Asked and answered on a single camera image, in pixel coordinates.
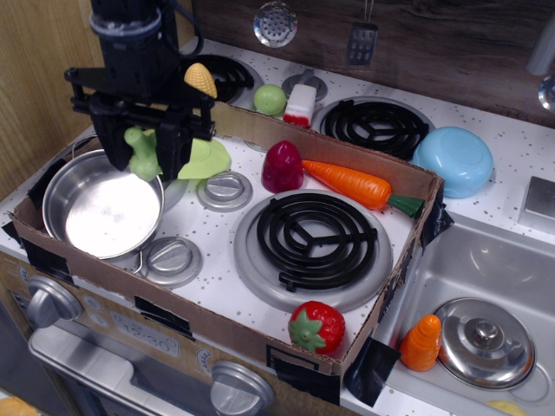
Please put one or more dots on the yellow toy in sink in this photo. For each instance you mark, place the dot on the yellow toy in sink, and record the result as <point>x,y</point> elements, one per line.
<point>507,407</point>

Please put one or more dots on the silver metal pot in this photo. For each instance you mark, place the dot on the silver metal pot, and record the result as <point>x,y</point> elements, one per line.
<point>107,213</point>

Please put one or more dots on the oven clock display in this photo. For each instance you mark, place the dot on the oven clock display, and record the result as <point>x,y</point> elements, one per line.
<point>150,336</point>

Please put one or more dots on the silver faucet base block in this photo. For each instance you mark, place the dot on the silver faucet base block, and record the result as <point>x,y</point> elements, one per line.
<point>537,210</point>

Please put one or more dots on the silver slotted spatula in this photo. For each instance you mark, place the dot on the silver slotted spatula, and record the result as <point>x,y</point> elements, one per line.
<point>362,39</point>

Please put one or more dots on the dark red toy vegetable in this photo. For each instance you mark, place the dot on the dark red toy vegetable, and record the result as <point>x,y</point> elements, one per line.
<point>282,168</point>

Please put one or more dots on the silver oven knob right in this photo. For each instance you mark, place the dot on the silver oven knob right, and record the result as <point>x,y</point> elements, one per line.
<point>237,390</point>

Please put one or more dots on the silver oven knob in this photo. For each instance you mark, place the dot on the silver oven knob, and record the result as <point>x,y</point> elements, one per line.
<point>237,390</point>
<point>50,302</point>

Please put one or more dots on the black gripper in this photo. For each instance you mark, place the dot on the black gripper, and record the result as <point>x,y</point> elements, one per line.
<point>141,83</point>

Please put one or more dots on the black burner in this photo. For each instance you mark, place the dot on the black burner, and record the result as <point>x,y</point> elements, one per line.
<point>377,124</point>
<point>311,245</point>
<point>236,82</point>

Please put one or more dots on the light green plastic plate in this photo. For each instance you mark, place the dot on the light green plastic plate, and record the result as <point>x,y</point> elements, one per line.
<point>208,158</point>

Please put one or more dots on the green toy ball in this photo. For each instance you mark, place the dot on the green toy ball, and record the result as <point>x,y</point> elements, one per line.
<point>270,100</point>

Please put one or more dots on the silver stove knob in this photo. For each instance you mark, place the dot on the silver stove knob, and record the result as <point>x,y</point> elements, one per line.
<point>171,262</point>
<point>306,78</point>
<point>225,191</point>

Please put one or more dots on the silver back stove knob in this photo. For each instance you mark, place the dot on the silver back stove knob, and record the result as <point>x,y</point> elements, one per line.
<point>306,78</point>

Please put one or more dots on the silver pot lid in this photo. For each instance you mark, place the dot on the silver pot lid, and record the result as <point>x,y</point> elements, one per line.
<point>484,345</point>

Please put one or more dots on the silver stove knob front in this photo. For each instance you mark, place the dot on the silver stove knob front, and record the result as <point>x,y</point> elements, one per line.
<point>171,262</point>

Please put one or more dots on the black front right burner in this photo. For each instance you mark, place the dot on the black front right burner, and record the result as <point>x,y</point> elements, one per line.
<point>311,245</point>

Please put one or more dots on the light blue plastic bowl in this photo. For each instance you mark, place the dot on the light blue plastic bowl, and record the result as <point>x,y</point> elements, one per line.
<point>461,158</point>

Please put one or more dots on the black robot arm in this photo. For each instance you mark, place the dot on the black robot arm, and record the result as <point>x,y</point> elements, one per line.
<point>135,18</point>

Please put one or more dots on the silver oven knob left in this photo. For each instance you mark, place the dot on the silver oven knob left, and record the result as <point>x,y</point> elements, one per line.
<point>50,302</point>

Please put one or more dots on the green toy broccoli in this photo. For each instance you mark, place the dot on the green toy broccoli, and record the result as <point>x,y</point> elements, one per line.
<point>143,162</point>

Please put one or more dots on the white red toy block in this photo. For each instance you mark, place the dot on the white red toy block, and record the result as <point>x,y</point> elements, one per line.
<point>300,106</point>

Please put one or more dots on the silver strainer ladle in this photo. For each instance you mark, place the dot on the silver strainer ladle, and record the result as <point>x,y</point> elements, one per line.
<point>275,24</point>

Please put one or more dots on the silver oven door handle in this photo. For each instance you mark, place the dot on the silver oven door handle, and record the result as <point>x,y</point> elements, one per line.
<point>104,378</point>

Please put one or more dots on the red toy strawberry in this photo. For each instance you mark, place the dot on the red toy strawberry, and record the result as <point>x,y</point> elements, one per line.
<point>317,327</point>

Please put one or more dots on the silver stove knob centre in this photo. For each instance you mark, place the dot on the silver stove knob centre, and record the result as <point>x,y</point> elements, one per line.
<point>225,191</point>

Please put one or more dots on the black back left burner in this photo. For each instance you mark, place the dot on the black back left burner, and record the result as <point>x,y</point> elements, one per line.
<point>236,82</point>

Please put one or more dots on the black back right burner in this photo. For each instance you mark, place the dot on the black back right burner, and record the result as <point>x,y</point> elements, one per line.
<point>377,124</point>

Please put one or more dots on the silver faucet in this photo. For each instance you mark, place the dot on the silver faucet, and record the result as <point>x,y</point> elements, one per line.
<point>540,62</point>

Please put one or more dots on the yellow toy corn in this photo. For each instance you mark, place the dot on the yellow toy corn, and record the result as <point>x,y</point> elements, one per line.
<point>199,77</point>

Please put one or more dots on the brown cardboard fence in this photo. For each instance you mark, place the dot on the brown cardboard fence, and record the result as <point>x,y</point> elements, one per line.
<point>215,317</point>

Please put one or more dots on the silver sink basin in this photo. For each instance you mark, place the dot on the silver sink basin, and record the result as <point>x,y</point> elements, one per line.
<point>477,260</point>

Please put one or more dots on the small orange toy carrot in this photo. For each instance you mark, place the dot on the small orange toy carrot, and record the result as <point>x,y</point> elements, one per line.
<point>421,345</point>

